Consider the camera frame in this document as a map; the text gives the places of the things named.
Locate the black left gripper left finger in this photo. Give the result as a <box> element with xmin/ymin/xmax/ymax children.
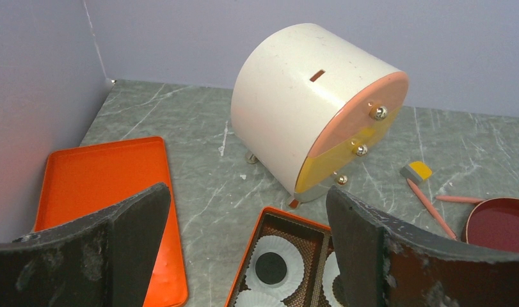
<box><xmin>0</xmin><ymin>182</ymin><xmax>171</xmax><ymax>306</ymax></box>

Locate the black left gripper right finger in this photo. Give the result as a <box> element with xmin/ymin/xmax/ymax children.
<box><xmin>326</xmin><ymin>187</ymin><xmax>519</xmax><ymax>306</ymax></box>

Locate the black round cookie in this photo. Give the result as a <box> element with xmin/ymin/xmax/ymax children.
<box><xmin>255</xmin><ymin>252</ymin><xmax>287</xmax><ymax>285</ymax></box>

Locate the white paper cup back middle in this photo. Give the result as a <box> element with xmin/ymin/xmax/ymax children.
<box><xmin>322</xmin><ymin>251</ymin><xmax>345</xmax><ymax>306</ymax></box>

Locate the white paper cup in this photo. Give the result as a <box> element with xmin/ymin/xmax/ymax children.
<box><xmin>234</xmin><ymin>290</ymin><xmax>285</xmax><ymax>307</ymax></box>
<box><xmin>322</xmin><ymin>251</ymin><xmax>345</xmax><ymax>306</ymax></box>
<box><xmin>245</xmin><ymin>235</ymin><xmax>304</xmax><ymax>301</ymax></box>

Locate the pink chopstick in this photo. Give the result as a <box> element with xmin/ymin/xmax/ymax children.
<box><xmin>435</xmin><ymin>195</ymin><xmax>485</xmax><ymax>205</ymax></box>
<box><xmin>406</xmin><ymin>178</ymin><xmax>458</xmax><ymax>240</ymax></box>

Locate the orange tin lid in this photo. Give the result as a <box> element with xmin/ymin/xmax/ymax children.
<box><xmin>33</xmin><ymin>136</ymin><xmax>188</xmax><ymax>306</ymax></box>

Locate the orange cookie tin box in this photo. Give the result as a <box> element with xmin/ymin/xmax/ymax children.
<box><xmin>225</xmin><ymin>207</ymin><xmax>348</xmax><ymax>306</ymax></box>

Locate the yellow grey eraser block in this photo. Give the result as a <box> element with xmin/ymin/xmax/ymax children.
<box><xmin>399</xmin><ymin>161</ymin><xmax>433</xmax><ymax>185</ymax></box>

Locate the white paper cup back left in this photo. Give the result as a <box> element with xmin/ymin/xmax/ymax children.
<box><xmin>245</xmin><ymin>235</ymin><xmax>304</xmax><ymax>301</ymax></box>

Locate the red round plate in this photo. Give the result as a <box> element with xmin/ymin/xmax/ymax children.
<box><xmin>461</xmin><ymin>198</ymin><xmax>519</xmax><ymax>253</ymax></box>

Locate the white paper cup front left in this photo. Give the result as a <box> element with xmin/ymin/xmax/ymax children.
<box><xmin>234</xmin><ymin>290</ymin><xmax>285</xmax><ymax>307</ymax></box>

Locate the white round drawer cabinet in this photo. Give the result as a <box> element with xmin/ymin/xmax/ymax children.
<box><xmin>230</xmin><ymin>23</ymin><xmax>409</xmax><ymax>208</ymax></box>

